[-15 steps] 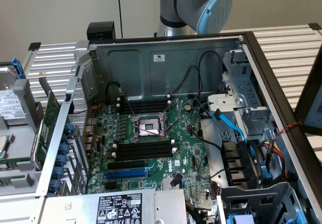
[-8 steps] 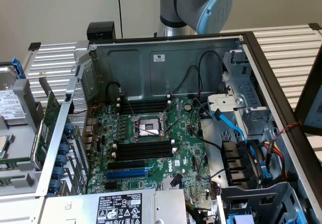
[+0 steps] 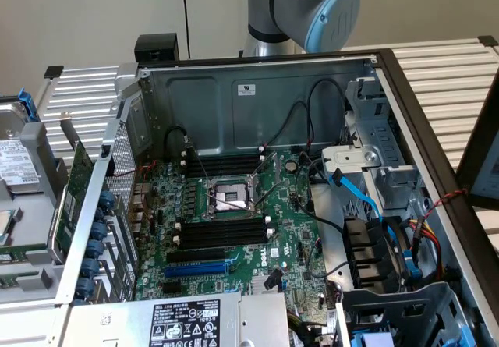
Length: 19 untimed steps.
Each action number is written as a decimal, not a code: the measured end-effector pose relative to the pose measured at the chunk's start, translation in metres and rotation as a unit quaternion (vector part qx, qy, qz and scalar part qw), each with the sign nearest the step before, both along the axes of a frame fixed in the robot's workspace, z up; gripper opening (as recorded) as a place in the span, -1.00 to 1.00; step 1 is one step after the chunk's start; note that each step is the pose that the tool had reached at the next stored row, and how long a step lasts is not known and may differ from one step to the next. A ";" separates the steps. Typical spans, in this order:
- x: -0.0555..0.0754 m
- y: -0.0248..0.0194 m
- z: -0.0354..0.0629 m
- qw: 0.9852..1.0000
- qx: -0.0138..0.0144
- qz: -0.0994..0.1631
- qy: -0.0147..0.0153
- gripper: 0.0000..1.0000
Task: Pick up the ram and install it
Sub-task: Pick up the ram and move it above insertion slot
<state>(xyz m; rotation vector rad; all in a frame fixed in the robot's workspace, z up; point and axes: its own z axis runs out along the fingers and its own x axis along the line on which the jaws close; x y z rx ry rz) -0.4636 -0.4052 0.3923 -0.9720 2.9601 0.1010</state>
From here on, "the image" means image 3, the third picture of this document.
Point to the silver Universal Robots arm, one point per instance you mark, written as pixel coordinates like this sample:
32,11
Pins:
265,8

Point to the green RAM stick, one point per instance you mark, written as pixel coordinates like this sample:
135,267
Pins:
23,254

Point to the metal socket cover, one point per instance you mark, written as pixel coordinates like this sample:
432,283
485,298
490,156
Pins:
269,165

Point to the metal locking lever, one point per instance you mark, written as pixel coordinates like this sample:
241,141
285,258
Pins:
201,162
269,195

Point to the round coin battery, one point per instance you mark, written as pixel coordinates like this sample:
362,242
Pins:
291,165

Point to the CPU socket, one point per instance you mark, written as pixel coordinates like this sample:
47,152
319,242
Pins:
230,200

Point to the green Dell motherboard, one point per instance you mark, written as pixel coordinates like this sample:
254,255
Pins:
288,222

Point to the open metal PC case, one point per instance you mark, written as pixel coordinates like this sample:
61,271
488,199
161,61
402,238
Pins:
280,86

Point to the silver disk bay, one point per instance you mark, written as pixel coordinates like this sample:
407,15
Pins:
351,156

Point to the long black expansion slot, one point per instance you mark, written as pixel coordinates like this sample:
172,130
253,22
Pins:
195,256

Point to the blue expansion slot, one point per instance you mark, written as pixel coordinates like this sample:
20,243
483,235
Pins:
195,271

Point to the silver chipset heatsink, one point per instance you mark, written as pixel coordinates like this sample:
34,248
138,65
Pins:
259,284

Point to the black box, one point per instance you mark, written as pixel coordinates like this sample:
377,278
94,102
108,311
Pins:
156,44

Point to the black case fan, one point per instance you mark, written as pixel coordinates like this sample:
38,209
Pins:
366,253

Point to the short black expansion slot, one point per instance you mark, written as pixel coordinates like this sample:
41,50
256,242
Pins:
171,288

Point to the silver power supply unit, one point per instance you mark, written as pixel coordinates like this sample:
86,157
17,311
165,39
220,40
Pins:
257,319

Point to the green graphics card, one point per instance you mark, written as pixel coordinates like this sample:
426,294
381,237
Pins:
74,191

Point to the blue plastic plug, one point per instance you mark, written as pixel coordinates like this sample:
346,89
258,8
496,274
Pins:
413,269

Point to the grey drive cage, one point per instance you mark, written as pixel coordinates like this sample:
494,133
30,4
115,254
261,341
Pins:
390,304

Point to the black table end cap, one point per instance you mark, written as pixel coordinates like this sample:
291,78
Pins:
53,71
488,40

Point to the blue plastic block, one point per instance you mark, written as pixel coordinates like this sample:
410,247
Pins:
372,340

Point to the silver hard disk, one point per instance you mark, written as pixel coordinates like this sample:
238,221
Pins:
15,160

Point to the silver CPU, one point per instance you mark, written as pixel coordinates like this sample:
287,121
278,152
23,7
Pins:
8,226

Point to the blue disk bracket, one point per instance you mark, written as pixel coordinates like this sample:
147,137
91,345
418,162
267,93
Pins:
27,107

